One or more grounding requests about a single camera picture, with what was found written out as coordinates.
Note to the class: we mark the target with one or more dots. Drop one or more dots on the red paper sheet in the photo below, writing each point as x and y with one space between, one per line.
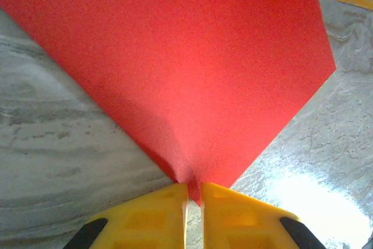
175 56

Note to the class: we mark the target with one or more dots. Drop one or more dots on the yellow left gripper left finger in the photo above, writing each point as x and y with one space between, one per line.
140 222

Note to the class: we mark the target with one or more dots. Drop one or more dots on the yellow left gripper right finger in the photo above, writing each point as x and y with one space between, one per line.
233 220

